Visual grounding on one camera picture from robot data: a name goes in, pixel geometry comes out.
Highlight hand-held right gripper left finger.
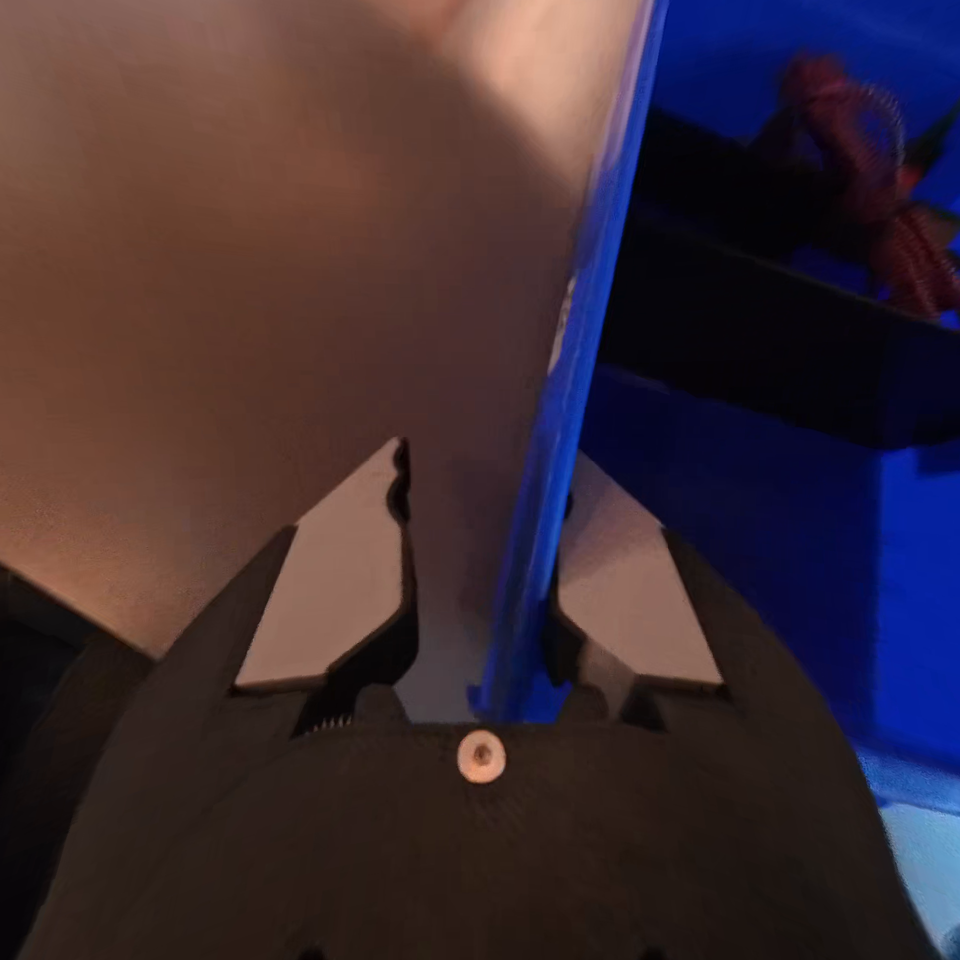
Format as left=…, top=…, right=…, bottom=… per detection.
left=232, top=437, right=421, bottom=695

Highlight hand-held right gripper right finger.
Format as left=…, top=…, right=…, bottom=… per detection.
left=543, top=452, right=726, bottom=710

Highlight translucent plastic bin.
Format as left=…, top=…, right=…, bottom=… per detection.
left=466, top=0, right=960, bottom=815

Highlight red braided cable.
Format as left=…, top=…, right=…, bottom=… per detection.
left=753, top=52, right=960, bottom=320

